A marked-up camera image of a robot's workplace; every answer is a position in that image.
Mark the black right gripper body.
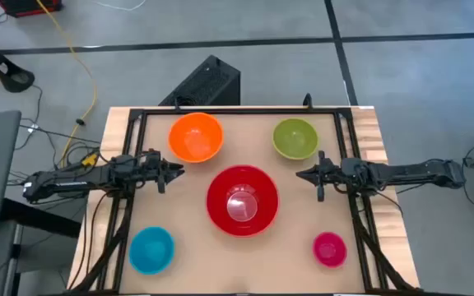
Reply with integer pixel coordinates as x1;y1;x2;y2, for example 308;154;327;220
317;150;345;203

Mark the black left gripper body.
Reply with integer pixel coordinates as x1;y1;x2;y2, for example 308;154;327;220
137;155;168;195

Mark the green plastic bowl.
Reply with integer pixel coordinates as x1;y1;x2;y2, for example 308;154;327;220
272;118;319;161

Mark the orange plastic bowl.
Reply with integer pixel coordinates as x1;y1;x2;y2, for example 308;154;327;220
167;112;225;164

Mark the blue plastic bowl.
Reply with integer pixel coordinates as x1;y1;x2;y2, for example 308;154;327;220
128;225;176;276

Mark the brown table mat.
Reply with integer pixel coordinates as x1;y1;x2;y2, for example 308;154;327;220
118;113;366;295

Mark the large red plastic bowl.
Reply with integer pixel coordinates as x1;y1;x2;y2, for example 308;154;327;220
206;164;281;238

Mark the small pink plastic bowl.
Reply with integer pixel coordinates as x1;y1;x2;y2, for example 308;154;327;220
312;231;348;269

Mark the black perforated computer case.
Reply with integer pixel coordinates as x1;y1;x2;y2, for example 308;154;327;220
158;54;242;108

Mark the black side desk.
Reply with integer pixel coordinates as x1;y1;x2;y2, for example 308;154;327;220
0;197;84;239

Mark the black stand foot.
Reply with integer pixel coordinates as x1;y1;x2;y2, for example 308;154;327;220
0;29;36;94

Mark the red and black box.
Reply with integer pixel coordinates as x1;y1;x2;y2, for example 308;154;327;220
0;0;63;19

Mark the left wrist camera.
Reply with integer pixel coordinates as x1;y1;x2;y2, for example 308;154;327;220
139;149;163;166

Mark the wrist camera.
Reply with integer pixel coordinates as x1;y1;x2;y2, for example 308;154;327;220
139;149;163;166
341;157;369;182

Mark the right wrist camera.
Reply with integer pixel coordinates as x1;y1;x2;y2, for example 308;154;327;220
341;157;369;182

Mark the black metal table frame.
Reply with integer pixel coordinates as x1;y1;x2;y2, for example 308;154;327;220
68;105;423;296

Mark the yellow extension cable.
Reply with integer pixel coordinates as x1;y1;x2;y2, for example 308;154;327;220
35;0;100;169

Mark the black thin floor cable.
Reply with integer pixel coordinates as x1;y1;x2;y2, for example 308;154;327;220
13;84;44;151

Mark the white floor cable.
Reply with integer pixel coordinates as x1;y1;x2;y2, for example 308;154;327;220
91;0;147;12

